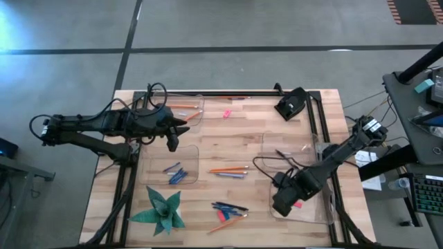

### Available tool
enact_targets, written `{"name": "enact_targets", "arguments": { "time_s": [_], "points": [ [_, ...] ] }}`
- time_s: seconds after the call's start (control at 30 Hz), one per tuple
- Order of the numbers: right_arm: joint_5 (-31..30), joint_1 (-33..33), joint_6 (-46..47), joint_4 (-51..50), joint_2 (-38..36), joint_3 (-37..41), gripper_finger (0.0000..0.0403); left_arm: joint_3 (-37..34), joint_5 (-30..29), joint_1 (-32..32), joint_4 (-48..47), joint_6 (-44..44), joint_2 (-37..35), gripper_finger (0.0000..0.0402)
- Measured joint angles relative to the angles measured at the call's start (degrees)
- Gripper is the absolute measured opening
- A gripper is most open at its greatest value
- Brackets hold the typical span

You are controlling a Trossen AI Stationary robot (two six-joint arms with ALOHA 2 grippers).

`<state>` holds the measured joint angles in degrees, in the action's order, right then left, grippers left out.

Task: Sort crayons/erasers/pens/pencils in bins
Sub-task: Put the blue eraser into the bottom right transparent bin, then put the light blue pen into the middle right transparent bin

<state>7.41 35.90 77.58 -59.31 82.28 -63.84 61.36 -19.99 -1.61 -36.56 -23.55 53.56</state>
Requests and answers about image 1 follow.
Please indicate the black angular table-top device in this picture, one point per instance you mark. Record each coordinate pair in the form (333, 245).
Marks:
(290, 103)

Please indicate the black backlit keyboard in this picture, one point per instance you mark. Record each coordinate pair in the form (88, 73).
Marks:
(429, 193)

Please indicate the teal box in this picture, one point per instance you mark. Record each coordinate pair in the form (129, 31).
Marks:
(424, 86)

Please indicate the grey keyboard desk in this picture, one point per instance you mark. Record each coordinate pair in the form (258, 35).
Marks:
(436, 231)

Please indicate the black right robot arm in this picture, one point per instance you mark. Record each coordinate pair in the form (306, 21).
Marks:
(342, 154)

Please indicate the black orange-striped floor mat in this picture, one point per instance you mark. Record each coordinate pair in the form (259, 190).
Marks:
(415, 12)

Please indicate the dark grey metal stand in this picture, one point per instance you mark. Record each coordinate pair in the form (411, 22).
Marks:
(31, 173)

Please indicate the red eraser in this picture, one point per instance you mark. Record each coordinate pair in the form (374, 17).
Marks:
(298, 204)

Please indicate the white paper sheet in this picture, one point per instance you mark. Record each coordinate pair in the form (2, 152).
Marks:
(367, 160)

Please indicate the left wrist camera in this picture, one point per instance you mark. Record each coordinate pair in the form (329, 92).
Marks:
(172, 143)

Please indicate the black aluminium table frame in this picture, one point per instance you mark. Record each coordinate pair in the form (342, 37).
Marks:
(225, 93)

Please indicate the clear plastic bin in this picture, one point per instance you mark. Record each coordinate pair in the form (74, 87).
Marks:
(152, 173)
(318, 214)
(197, 103)
(277, 138)

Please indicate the black desk leg bar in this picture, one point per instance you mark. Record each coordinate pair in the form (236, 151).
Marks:
(387, 162)

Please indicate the orange-red eraser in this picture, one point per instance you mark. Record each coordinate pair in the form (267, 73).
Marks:
(221, 216)

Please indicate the lavender pen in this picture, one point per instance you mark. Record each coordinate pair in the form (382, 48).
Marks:
(230, 175)

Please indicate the blue eraser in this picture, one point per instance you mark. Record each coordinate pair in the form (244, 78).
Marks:
(226, 214)

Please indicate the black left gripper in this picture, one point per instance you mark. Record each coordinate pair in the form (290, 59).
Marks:
(157, 122)

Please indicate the pink eraser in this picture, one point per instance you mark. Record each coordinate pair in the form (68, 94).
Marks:
(227, 113)

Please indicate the plain blue pen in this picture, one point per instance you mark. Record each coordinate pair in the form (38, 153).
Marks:
(237, 99)

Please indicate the black box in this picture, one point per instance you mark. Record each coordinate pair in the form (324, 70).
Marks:
(8, 148)

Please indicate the green artificial succulent plant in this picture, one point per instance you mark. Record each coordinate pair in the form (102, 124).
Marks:
(162, 211)

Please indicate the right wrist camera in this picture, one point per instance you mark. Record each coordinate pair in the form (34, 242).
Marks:
(283, 207)

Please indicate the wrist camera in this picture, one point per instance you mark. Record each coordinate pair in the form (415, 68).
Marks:
(283, 207)
(172, 143)

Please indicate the black pen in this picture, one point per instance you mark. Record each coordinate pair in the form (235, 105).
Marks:
(279, 153)
(235, 207)

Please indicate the clear plastic bottle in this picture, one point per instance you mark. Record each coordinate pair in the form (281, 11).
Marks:
(398, 184)

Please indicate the tablet with blue screen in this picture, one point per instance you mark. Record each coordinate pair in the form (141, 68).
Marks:
(432, 120)

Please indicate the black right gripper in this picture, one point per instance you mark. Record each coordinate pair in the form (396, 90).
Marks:
(297, 186)

